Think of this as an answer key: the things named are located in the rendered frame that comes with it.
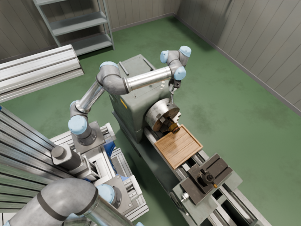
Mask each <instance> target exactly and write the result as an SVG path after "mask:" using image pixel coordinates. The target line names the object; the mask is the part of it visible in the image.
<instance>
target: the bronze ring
mask: <svg viewBox="0 0 301 226"><path fill-rule="evenodd" d="M171 123H172V125H171V126H170V127H169V129H168V130H170V131H171V132H172V133H173V134H176V133H177V132H178V131H179V130H180V128H179V126H178V125H177V123H174V122H171Z"/></svg>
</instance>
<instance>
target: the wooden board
mask: <svg viewBox="0 0 301 226"><path fill-rule="evenodd" d="M179 128H180V130H179V131H178V132H177V133H176V134H173V133H172V132H170V133H168V134H167V135H165V136H164V137H162V138H161V139H159V140H158V141H156V142H155V143H154V145H155V146H156V147H157V149H158V150H159V151H160V153H161V154H162V155H163V157H164V158H165V159H166V161H167V162H168V163H169V165H170V166H171V167H172V168H173V170H175V169H176V168H177V167H179V166H180V165H181V164H183V163H184V162H185V161H186V160H188V159H189V158H190V157H191V156H193V155H194V154H195V153H196V152H198V151H199V150H200V149H202V148H203V146H202V145H201V144H200V143H199V142H198V140H197V139H196V138H195V137H194V136H193V135H192V134H191V133H190V132H189V131H188V130H187V129H186V127H185V126H184V125H183V124H181V125H180V126H179Z"/></svg>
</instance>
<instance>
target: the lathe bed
mask: <svg viewBox="0 0 301 226"><path fill-rule="evenodd" d="M143 129H144V135H145V136H146V137H147V138H148V139H149V141H150V142H151V143H152V145H153V146H154V147H155V149H156V150H157V152H158V153H159V154H160V156H161V157H162V158H163V159H164V161H165V162H166V163H167V165H168V166H169V168H170V169H171V170H172V172H173V173H174V174H175V175H176V177H177V178H178V179H179V181H180V182H181V181H182V180H183V179H185V178H186V177H187V176H188V173H187V172H186V171H187V170H189V169H190V168H189V167H188V165H187V164H186V163H185V162H184V163H183V164H181V165H180V166H179V167H177V168H176V169H175V170H173V168H172V167H171V166H170V165H169V163H168V162H167V161H166V159H165V158H164V157H163V155H162V154H161V153H160V151H159V150H158V149H157V147H156V146H155V145H154V143H155V142H156V141H158V140H159V139H161V138H162V137H164V136H163V135H162V133H161V132H160V131H153V130H152V128H151V127H150V126H145V127H144V128H143ZM208 158H209V156H208V155H207V154H206V153H205V152H204V151H203V150H202V149H200V150H199V151H198V152H196V153H195V154H194V155H193V156H191V157H190V158H189V159H188V160H187V162H188V163H189V164H190V165H191V166H194V165H195V164H196V163H197V165H198V166H200V165H201V164H202V163H204V162H205V161H206V160H207V159H208ZM214 194H215V195H216V197H215V198H214V197H213V196H212V195H211V198H212V199H213V200H214V201H215V203H216V204H217V205H218V207H217V208H216V209H215V210H214V211H213V212H212V213H211V214H210V215H209V216H208V217H207V218H208V219H209V221H210V222H211V223H212V225H213V226H237V225H236V224H235V222H234V221H233V220H232V219H231V218H230V217H229V215H228V214H227V213H226V212H225V210H224V209H223V208H222V207H221V204H223V205H224V206H225V208H226V209H227V210H228V211H229V212H230V213H231V215H232V216H233V217H234V218H235V220H236V221H237V222H238V223H239V224H240V226H249V225H250V224H251V223H252V222H253V221H254V219H258V220H260V221H261V223H262V224H263V225H264V226H272V225H271V224H270V223H269V222H268V221H267V220H266V219H265V218H264V217H263V215H262V214H261V213H260V212H259V211H258V210H257V209H256V208H255V207H254V206H253V205H252V204H251V203H250V202H249V201H248V199H247V198H246V197H245V196H244V195H243V194H242V193H241V192H240V191H239V190H238V188H236V189H235V190H234V191H233V192H228V190H227V189H226V188H225V187H224V186H223V185H221V186H220V187H219V188H218V189H217V190H216V191H215V192H214Z"/></svg>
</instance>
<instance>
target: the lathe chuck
mask: <svg viewBox="0 0 301 226"><path fill-rule="evenodd" d="M166 104H168V105H170V106H169V107H167V106H166ZM179 110H180V108H179V107H178V106H177V105H176V104H175V103H174V104H172V101H171V102H170V103H168V101H166V102H163V103H162V104H160V105H159V106H158V107H156V108H155V109H154V110H153V111H152V112H151V114H150V115H149V117H148V119H147V123H148V125H149V126H150V127H151V128H152V130H153V131H159V130H160V128H161V126H162V125H163V123H162V122H161V121H160V120H159V119H158V118H157V116H158V115H159V114H161V116H163V117H166V118H167V119H168V120H169V121H170V122H171V120H170V119H169V118H168V117H169V116H172V115H173V114H175V113H176V112H178V111H179Z"/></svg>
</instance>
